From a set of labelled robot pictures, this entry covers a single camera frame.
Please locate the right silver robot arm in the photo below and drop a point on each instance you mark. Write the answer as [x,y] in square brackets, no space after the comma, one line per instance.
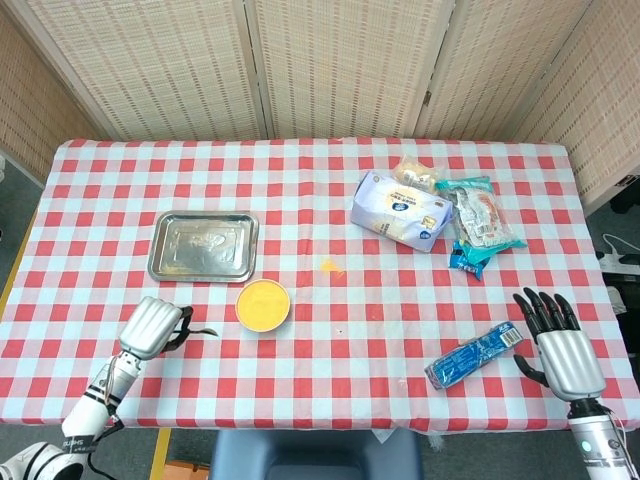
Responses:
[595,440]

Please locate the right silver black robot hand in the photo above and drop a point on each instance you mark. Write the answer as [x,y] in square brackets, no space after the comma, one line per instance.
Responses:
[570,362]

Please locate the orange box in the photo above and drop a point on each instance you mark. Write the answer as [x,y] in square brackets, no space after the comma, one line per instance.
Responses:
[187,472]

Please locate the white power strip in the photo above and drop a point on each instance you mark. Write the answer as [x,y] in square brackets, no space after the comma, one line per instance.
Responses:
[620,261]

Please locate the black chair base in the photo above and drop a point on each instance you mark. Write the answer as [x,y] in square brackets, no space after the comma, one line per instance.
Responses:
[627,200]

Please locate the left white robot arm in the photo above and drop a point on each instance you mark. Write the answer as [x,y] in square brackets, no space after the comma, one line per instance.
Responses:
[90,415]

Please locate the teal clear snack bag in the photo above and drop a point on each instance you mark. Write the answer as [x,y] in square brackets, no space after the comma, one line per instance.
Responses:
[480,215]

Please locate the red white checkered tablecloth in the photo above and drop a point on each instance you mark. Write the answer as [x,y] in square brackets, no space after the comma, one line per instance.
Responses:
[320,375]

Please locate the small blue snack packet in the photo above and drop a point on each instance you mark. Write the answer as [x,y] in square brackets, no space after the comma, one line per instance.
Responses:
[467,265]

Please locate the yellow powder spill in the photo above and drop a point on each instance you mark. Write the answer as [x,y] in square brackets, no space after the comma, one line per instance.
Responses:
[330,266]

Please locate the light purple food bag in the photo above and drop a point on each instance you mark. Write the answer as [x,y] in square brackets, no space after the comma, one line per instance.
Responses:
[400,210]

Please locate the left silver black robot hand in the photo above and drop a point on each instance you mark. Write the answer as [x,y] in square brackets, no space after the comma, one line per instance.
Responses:
[150,327]

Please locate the bowl of yellow powder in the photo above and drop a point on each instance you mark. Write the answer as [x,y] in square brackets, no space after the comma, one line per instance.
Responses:
[263,305]

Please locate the clear beige bread packet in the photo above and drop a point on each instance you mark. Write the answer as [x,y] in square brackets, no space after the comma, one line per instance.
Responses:
[412,172]

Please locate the beige woven folding screen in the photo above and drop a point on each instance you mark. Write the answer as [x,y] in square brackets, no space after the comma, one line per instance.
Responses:
[345,65]

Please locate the black box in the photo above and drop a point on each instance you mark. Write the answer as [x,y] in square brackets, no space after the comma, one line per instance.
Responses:
[625,295]

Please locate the dark blue chair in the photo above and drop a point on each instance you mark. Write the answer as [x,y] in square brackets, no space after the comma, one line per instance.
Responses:
[315,455]

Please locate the metal spoon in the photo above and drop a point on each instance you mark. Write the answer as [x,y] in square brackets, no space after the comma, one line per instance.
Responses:
[207,331]

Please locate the rectangular stainless steel tray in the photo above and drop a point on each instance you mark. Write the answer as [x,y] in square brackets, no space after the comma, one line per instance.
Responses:
[202,247]

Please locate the long blue biscuit package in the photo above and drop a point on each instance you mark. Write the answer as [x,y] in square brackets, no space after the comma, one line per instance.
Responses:
[470,357]

